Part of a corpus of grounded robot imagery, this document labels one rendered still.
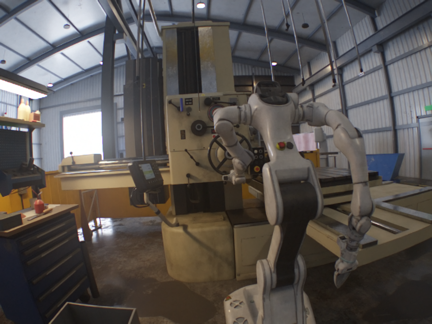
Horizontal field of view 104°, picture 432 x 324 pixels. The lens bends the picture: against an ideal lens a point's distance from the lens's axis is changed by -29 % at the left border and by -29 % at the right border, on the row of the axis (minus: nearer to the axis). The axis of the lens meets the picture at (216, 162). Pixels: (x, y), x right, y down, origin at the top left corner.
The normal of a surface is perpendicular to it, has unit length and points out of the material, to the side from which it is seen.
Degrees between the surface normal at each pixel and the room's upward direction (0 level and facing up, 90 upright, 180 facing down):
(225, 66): 90
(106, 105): 90
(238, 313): 38
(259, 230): 90
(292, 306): 67
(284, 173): 94
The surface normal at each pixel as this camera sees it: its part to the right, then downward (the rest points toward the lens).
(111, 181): 0.07, 0.03
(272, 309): 0.04, -0.36
